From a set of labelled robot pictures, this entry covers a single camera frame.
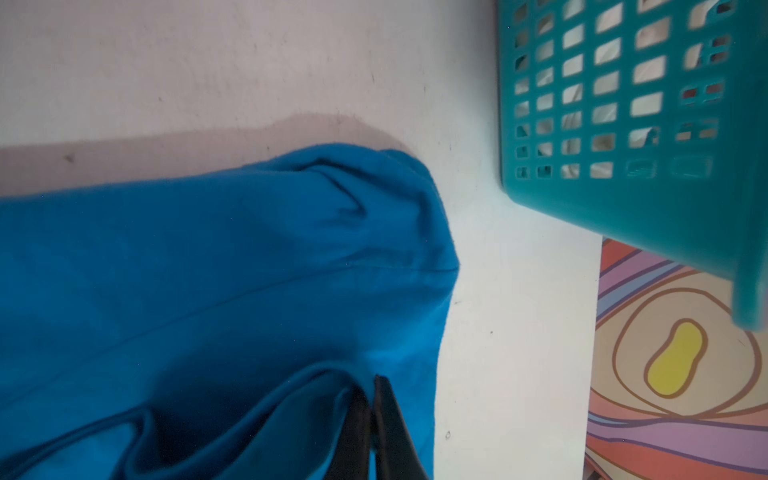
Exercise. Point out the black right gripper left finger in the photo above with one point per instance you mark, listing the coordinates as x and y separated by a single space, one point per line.
351 458

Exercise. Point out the blue t shirt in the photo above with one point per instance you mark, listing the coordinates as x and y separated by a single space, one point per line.
216 326

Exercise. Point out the teal plastic basket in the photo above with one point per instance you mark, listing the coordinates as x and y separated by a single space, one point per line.
706 204

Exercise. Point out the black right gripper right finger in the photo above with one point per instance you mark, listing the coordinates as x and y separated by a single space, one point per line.
395 455

